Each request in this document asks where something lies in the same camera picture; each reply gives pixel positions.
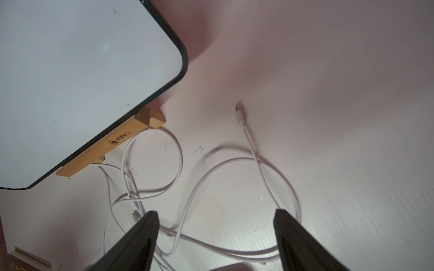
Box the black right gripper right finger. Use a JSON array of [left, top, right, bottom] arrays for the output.
[[274, 209, 347, 271]]

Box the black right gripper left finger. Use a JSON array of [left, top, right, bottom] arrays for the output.
[[90, 211, 159, 271]]

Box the pink-cased phone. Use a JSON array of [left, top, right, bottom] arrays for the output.
[[210, 263, 254, 271]]

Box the dark book with portrait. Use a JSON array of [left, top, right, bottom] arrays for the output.
[[8, 247, 52, 271]]

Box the wooden board stand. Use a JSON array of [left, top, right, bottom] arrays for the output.
[[56, 107, 166, 177]]

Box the white board black frame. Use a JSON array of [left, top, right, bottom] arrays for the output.
[[1, 1, 188, 190]]

